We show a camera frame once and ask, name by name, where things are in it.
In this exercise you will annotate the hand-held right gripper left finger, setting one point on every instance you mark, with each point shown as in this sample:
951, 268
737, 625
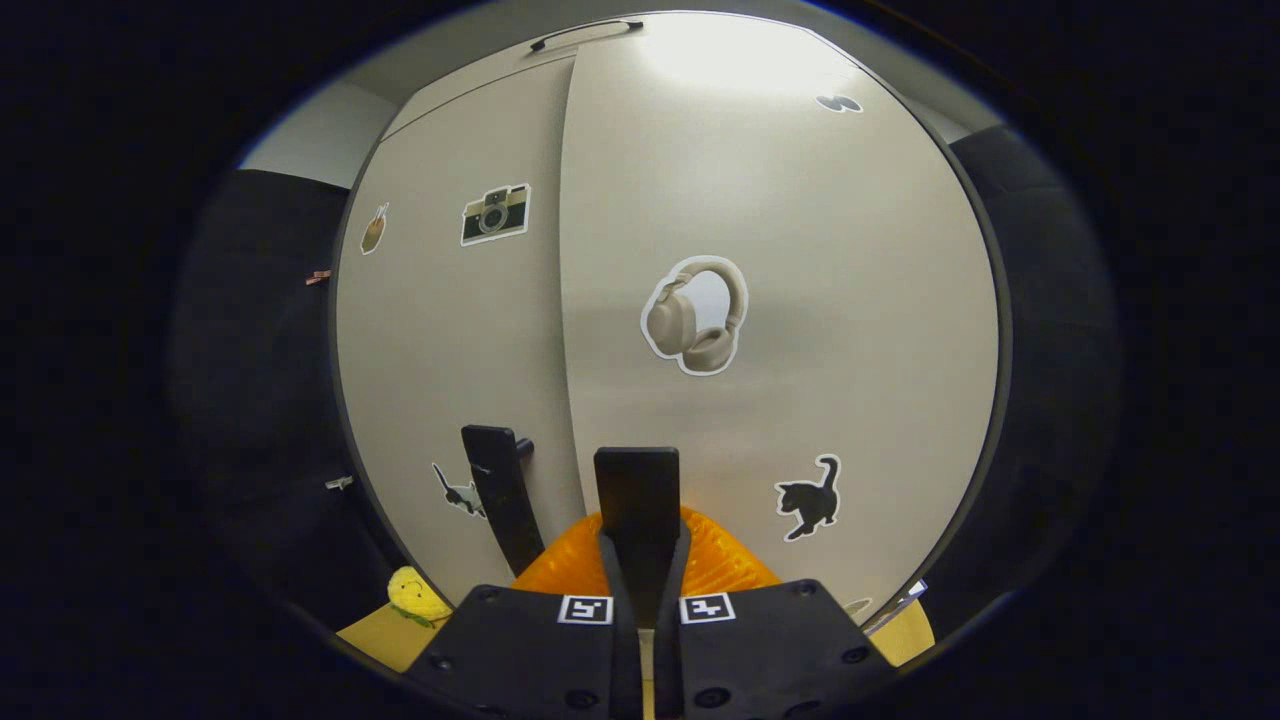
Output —
625, 660

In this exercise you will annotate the white clothes peg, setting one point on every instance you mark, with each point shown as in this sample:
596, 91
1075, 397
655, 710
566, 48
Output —
338, 483

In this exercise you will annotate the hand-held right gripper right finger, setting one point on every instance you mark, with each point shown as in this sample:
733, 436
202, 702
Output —
668, 660

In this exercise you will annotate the yellow plush toy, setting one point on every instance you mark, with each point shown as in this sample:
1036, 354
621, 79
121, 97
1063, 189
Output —
415, 597

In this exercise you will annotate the beige cabinet drawer front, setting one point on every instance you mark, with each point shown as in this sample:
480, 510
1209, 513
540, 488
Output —
470, 85

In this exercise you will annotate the pink clothes peg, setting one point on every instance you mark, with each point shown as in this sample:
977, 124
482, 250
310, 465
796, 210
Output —
318, 277

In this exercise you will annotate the beige double-door shoe cabinet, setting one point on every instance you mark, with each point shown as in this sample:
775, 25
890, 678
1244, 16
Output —
1004, 340

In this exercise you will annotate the beige cabinet door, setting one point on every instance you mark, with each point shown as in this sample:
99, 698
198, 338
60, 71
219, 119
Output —
450, 350
820, 220

